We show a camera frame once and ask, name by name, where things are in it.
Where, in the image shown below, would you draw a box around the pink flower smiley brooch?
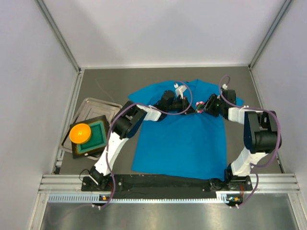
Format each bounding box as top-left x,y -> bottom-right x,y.
196,101 -> 204,113

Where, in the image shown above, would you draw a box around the blue t-shirt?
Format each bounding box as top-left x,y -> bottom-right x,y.
128,79 -> 245,181

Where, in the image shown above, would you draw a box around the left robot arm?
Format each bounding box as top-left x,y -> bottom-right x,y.
82,90 -> 196,191

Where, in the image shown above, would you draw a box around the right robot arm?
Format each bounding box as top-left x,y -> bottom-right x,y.
196,88 -> 282,190

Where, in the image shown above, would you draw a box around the black box green lining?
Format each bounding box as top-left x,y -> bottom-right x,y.
69,115 -> 109,159

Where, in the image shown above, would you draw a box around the orange bowl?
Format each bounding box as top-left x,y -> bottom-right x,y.
69,123 -> 92,144

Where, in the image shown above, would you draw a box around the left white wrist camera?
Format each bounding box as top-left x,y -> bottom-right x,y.
174,83 -> 187,99

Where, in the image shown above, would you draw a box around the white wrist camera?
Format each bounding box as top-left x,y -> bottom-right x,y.
174,83 -> 187,99
221,84 -> 228,90

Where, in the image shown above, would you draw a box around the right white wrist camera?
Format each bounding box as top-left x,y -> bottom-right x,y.
221,84 -> 228,90

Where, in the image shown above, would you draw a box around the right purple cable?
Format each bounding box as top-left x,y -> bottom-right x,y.
219,75 -> 283,208

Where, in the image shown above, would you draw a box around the purple cable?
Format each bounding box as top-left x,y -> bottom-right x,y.
106,80 -> 193,208
219,75 -> 283,208

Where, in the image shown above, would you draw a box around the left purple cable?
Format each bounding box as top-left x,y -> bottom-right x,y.
106,80 -> 193,208

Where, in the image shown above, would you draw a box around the white slotted cable duct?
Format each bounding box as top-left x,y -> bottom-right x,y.
47,193 -> 231,204

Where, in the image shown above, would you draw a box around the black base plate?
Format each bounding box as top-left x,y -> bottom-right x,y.
81,174 -> 253,199

